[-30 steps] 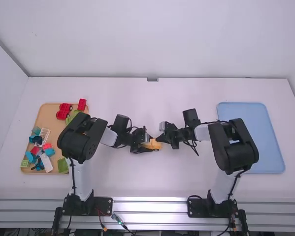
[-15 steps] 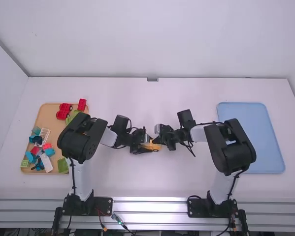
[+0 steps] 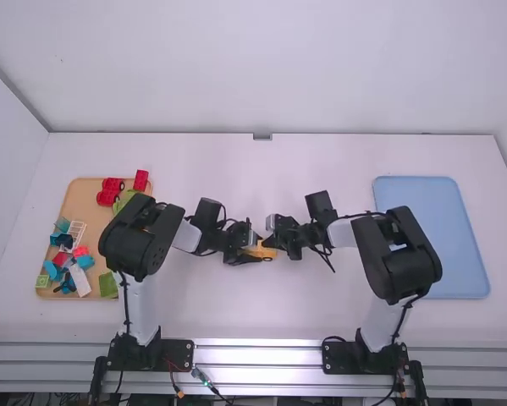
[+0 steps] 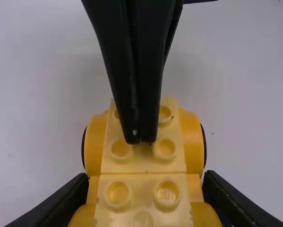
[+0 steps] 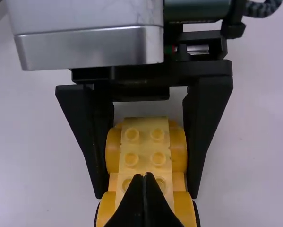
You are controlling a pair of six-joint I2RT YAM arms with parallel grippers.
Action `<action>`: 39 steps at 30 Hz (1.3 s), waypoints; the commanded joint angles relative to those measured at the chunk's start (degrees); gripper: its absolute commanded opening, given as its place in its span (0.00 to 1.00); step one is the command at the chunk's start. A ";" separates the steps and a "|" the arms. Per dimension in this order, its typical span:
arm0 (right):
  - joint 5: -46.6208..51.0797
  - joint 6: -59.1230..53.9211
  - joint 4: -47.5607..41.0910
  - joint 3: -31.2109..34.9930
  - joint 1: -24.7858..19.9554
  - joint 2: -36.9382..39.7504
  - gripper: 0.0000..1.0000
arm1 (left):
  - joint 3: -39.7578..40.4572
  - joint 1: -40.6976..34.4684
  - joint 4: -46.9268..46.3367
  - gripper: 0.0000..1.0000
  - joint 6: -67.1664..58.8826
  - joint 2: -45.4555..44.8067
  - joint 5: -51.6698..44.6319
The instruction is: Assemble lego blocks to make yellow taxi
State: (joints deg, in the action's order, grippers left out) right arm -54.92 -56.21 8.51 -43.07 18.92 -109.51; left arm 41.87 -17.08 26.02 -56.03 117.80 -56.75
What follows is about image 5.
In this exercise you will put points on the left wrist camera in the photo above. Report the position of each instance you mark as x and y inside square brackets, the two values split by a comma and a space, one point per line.
[84, 35]

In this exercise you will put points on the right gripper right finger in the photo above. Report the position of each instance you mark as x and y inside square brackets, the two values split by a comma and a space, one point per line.
[160, 208]

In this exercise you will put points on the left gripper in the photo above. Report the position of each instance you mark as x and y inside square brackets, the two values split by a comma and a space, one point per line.
[179, 71]

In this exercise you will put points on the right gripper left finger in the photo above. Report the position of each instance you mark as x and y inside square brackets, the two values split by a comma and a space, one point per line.
[129, 208]

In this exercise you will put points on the yellow toy car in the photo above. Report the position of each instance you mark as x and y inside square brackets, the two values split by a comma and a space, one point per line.
[143, 146]

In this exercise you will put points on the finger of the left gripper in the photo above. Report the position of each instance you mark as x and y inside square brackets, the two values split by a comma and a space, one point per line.
[89, 123]

